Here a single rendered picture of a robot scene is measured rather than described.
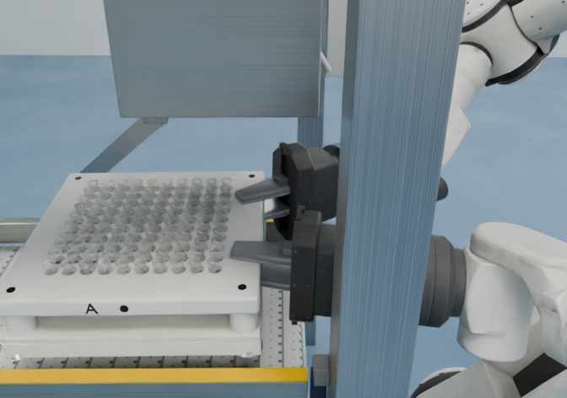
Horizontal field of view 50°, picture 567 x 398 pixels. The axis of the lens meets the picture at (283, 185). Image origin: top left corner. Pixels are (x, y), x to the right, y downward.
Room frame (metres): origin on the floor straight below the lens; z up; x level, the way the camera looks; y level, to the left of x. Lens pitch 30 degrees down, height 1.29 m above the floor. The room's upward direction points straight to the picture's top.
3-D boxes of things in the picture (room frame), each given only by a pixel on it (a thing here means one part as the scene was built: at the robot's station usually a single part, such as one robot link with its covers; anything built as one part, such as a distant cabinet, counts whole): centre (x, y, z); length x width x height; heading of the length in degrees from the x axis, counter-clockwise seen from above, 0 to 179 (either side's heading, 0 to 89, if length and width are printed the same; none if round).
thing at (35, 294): (0.54, 0.14, 0.92); 0.25 x 0.24 x 0.02; 0
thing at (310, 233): (0.47, -0.07, 0.92); 0.12 x 0.10 x 0.13; 82
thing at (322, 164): (0.66, -0.05, 0.92); 0.12 x 0.10 x 0.13; 122
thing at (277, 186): (0.60, 0.02, 0.94); 0.06 x 0.03 x 0.02; 122
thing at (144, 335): (0.54, 0.14, 0.87); 0.24 x 0.24 x 0.02; 0
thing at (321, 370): (0.39, -0.03, 0.88); 0.02 x 0.01 x 0.02; 0
